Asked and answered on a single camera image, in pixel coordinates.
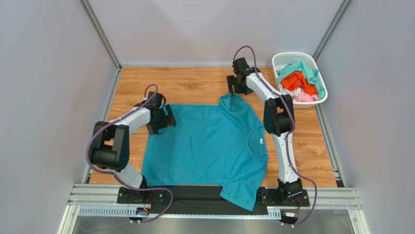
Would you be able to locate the right corner aluminium post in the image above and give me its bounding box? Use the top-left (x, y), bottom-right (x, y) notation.
top-left (313, 0), bottom-right (353, 61)

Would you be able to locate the orange shirt in basket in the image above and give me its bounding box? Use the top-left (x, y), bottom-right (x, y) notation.
top-left (281, 71), bottom-right (318, 95)

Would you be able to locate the aluminium front rail frame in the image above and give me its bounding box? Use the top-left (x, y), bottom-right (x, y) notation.
top-left (58, 184), bottom-right (370, 234)

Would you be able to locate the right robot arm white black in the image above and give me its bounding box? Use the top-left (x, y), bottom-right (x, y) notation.
top-left (226, 58), bottom-right (302, 199)

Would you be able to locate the pink shirt in basket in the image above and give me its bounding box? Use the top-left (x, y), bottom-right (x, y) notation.
top-left (294, 90), bottom-right (319, 102)

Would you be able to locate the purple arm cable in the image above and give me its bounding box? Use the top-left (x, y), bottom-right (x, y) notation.
top-left (85, 84), bottom-right (174, 225)
top-left (232, 45), bottom-right (318, 227)

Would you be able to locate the left corner aluminium post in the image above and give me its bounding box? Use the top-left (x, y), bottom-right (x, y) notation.
top-left (79, 0), bottom-right (122, 72)

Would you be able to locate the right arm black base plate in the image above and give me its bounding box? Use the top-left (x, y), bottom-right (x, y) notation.
top-left (256, 187), bottom-right (310, 207)

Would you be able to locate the corner aluminium post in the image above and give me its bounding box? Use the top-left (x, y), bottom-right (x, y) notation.
top-left (313, 0), bottom-right (353, 61)
top-left (79, 0), bottom-right (122, 72)

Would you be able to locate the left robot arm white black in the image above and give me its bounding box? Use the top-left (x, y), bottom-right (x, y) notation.
top-left (86, 92), bottom-right (176, 191)

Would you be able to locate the white shirt in basket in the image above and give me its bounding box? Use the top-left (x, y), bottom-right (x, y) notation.
top-left (281, 85), bottom-right (302, 102)

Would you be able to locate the white plastic laundry basket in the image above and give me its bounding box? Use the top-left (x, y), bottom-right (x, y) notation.
top-left (272, 52), bottom-right (328, 108)

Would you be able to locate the teal t shirt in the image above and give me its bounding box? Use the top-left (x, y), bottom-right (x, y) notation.
top-left (142, 94), bottom-right (268, 211)

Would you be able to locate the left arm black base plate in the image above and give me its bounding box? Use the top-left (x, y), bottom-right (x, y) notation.
top-left (116, 187), bottom-right (170, 205)

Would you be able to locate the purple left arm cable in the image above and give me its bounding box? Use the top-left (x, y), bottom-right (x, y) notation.
top-left (85, 84), bottom-right (174, 225)

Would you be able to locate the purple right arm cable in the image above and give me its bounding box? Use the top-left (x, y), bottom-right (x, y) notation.
top-left (232, 45), bottom-right (318, 227)

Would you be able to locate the light teal shirt in basket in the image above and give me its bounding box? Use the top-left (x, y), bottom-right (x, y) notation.
top-left (276, 61), bottom-right (327, 101)

